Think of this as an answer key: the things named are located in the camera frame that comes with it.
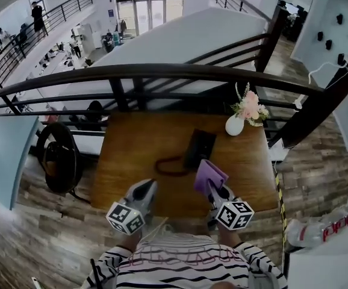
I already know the yellow black striped tape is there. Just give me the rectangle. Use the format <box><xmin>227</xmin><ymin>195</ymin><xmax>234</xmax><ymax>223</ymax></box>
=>
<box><xmin>275</xmin><ymin>173</ymin><xmax>289</xmax><ymax>254</ymax></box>

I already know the thick dark wooden post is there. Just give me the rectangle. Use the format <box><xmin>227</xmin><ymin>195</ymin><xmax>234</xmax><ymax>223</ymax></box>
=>
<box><xmin>267</xmin><ymin>61</ymin><xmax>348</xmax><ymax>149</ymax></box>

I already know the black thin strap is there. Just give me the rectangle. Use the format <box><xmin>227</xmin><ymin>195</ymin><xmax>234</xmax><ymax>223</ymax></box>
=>
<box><xmin>89</xmin><ymin>259</ymin><xmax>102</xmax><ymax>289</ymax></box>

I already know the white tall cabinet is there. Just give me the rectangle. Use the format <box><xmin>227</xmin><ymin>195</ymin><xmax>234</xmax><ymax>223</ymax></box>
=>
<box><xmin>80</xmin><ymin>23</ymin><xmax>97</xmax><ymax>51</ymax></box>

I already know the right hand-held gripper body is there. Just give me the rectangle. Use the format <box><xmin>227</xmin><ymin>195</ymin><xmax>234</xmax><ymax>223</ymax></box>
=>
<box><xmin>208</xmin><ymin>186</ymin><xmax>255</xmax><ymax>232</ymax></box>

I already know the brown wooden table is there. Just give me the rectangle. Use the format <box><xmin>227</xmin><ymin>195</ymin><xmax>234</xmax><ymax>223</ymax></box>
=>
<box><xmin>91</xmin><ymin>111</ymin><xmax>280</xmax><ymax>218</ymax></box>

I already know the slim dark wooden post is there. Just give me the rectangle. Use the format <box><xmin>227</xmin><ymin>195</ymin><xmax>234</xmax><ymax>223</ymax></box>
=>
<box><xmin>253</xmin><ymin>5</ymin><xmax>289</xmax><ymax>73</ymax></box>

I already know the black balcony railing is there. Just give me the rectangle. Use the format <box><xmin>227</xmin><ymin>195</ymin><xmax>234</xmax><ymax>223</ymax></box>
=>
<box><xmin>0</xmin><ymin>0</ymin><xmax>93</xmax><ymax>96</ymax></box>

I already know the person's right forearm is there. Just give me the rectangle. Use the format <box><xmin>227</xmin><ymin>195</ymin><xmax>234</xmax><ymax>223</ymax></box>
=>
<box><xmin>217</xmin><ymin>226</ymin><xmax>241</xmax><ymax>248</ymax></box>

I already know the light blue table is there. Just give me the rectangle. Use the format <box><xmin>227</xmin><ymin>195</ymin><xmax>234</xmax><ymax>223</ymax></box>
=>
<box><xmin>0</xmin><ymin>115</ymin><xmax>41</xmax><ymax>211</ymax></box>

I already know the white flat base board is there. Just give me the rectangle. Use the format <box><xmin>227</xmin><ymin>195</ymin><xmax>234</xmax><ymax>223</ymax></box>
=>
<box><xmin>269</xmin><ymin>138</ymin><xmax>289</xmax><ymax>164</ymax></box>

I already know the white ceramic vase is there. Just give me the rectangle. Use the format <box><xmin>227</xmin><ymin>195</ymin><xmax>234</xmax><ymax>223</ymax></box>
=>
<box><xmin>225</xmin><ymin>114</ymin><xmax>244</xmax><ymax>137</ymax></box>

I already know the glass entrance door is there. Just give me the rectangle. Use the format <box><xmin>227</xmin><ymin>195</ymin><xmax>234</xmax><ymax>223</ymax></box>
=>
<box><xmin>115</xmin><ymin>0</ymin><xmax>185</xmax><ymax>39</ymax></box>

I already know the person's striped white shirt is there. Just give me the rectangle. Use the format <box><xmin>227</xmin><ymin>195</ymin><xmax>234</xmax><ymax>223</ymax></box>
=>
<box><xmin>80</xmin><ymin>232</ymin><xmax>288</xmax><ymax>289</ymax></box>

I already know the black curved metal railing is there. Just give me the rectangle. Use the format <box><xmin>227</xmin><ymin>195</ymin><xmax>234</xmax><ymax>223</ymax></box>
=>
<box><xmin>0</xmin><ymin>64</ymin><xmax>327</xmax><ymax>150</ymax></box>

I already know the plastic-wrapped water bottle pack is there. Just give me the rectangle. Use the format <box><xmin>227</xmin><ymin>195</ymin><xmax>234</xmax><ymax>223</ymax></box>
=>
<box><xmin>285</xmin><ymin>200</ymin><xmax>348</xmax><ymax>249</ymax></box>

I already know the pink flower bouquet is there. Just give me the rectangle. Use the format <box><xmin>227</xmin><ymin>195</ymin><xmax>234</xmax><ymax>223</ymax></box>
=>
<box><xmin>230</xmin><ymin>82</ymin><xmax>270</xmax><ymax>128</ymax></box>

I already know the person's white sneaker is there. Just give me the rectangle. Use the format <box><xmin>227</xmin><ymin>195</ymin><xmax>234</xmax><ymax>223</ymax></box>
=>
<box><xmin>143</xmin><ymin>217</ymin><xmax>178</xmax><ymax>237</ymax></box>

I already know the grey shoulder strap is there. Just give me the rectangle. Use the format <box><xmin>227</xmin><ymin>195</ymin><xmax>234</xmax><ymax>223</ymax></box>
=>
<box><xmin>247</xmin><ymin>271</ymin><xmax>283</xmax><ymax>289</ymax></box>

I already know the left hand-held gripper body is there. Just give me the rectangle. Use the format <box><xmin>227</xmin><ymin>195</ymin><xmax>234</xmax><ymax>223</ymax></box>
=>
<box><xmin>106</xmin><ymin>198</ymin><xmax>152</xmax><ymax>237</ymax></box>

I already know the white hanging cable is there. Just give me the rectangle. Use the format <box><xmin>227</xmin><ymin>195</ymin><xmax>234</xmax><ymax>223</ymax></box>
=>
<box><xmin>308</xmin><ymin>55</ymin><xmax>348</xmax><ymax>84</ymax></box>

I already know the white wall board panel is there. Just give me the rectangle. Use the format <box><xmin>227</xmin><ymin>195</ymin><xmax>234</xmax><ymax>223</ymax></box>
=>
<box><xmin>290</xmin><ymin>0</ymin><xmax>348</xmax><ymax>153</ymax></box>

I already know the black round-back chair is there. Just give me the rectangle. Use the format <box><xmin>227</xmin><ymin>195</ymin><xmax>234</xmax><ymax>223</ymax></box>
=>
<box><xmin>35</xmin><ymin>122</ymin><xmax>92</xmax><ymax>204</ymax></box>

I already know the purple cloth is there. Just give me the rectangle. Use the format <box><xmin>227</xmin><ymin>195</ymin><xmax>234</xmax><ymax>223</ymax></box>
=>
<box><xmin>193</xmin><ymin>159</ymin><xmax>229</xmax><ymax>192</ymax></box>

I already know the white counter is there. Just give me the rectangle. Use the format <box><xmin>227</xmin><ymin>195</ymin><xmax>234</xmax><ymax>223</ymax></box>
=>
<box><xmin>284</xmin><ymin>191</ymin><xmax>348</xmax><ymax>289</ymax></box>

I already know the person's left forearm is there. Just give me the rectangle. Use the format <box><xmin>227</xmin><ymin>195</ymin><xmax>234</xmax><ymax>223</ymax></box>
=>
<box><xmin>121</xmin><ymin>232</ymin><xmax>141</xmax><ymax>251</ymax></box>

